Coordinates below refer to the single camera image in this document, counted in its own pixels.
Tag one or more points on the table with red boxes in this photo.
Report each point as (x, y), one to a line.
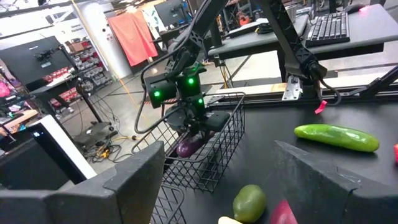
(59, 84)

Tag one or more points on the large black monitor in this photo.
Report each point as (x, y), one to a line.
(28, 62)

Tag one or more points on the black keyboard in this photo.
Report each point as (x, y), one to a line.
(329, 29)

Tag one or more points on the red tag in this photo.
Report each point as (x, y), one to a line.
(321, 107)

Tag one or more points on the black computer mouse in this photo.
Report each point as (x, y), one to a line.
(354, 7)

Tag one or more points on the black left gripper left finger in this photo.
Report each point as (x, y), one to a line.
(93, 205)

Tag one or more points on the metal bracket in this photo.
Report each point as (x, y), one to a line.
(292, 90)

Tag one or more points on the dark red apple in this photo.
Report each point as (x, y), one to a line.
(281, 214)

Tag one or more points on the green cucumber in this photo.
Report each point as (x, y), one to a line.
(337, 137)

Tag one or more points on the white and black tower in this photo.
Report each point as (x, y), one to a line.
(62, 146)

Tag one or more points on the grey keyboard desk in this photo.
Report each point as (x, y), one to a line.
(370, 31)

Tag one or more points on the red hanging cloth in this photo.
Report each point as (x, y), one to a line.
(133, 37)

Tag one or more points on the black rig frame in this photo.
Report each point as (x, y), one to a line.
(264, 99)

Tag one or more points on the small black monitor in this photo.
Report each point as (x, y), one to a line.
(171, 12)

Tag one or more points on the black table mat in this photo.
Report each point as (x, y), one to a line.
(280, 130)

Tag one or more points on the shelf with storage bins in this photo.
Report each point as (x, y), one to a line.
(87, 62)

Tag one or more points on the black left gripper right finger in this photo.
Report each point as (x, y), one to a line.
(326, 199)

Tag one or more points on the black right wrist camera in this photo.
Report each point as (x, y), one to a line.
(217, 120)

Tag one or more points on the black wheeled stand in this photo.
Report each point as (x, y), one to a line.
(93, 133)

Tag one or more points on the purple eggplant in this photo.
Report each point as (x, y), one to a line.
(188, 148)

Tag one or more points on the green avocado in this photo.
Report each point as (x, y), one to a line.
(248, 203)

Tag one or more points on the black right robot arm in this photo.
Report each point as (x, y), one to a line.
(289, 37)

